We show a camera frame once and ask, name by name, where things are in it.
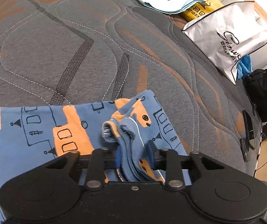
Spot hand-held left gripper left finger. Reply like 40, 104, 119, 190
45, 147, 122, 191

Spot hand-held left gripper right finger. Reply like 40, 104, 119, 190
147, 140, 225, 191

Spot blue pants with orange cars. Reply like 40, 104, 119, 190
0, 90, 193, 224

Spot small black device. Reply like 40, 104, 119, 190
240, 138, 250, 161

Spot black phone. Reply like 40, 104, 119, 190
242, 110, 256, 150

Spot grey and orange quilted mattress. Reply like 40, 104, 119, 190
0, 0, 265, 182

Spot blue plastic bag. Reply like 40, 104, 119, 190
236, 55, 252, 80

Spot black backpack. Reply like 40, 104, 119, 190
243, 57, 267, 122

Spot white paper bag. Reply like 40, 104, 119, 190
182, 1, 267, 86

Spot yellow packet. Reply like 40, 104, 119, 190
179, 0, 224, 24

